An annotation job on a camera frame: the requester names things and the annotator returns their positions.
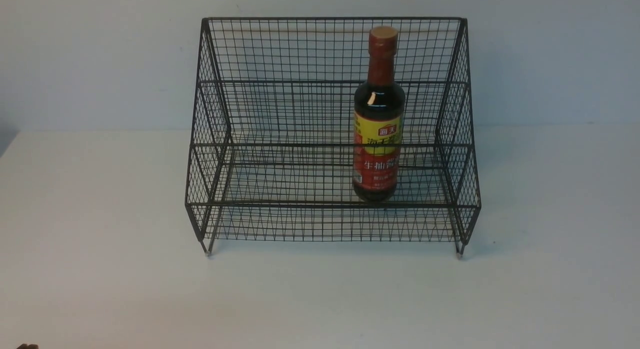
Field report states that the small dark object at edge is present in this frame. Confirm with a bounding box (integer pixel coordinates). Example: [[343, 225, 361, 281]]
[[16, 343, 39, 349]]

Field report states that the soy sauce bottle red cap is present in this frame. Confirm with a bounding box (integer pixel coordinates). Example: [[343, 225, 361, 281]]
[[352, 26, 406, 203]]

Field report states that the black wire mesh shelf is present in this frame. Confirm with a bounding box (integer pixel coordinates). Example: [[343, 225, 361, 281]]
[[185, 16, 482, 258]]

